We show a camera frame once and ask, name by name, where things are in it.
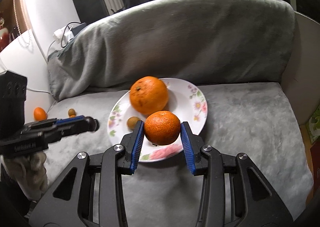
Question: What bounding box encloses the white cable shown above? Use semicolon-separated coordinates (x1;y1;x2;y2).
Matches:
24;39;58;115

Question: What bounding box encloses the black power adapter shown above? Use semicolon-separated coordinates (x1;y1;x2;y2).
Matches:
71;22;87;37

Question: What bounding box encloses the small mandarin orange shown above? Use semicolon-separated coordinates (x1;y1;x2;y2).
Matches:
144;111;181;146

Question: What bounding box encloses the smooth orange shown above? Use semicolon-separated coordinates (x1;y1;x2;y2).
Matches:
33;107;47;121

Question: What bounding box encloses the large orange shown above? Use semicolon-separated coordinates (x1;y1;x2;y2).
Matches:
129;76;169;115

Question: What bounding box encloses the white power strip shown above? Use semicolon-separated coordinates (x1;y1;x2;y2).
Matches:
53;26;74;46

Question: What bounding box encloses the white floral plate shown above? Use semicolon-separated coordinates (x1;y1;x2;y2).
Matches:
107;78;208;163

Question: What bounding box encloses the gloved left hand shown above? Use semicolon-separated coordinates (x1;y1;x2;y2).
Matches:
1;151;48;201

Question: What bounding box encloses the brown longan fruit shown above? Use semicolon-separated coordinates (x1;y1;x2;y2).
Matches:
68;109;76;116

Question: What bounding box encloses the grey blanket covered cushion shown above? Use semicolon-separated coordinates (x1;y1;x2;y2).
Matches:
47;0;296;101

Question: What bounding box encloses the red white vase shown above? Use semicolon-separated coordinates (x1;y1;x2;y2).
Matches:
0;27;9;51

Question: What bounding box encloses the green snack bag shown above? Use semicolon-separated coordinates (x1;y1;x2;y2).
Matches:
306;109;320;145

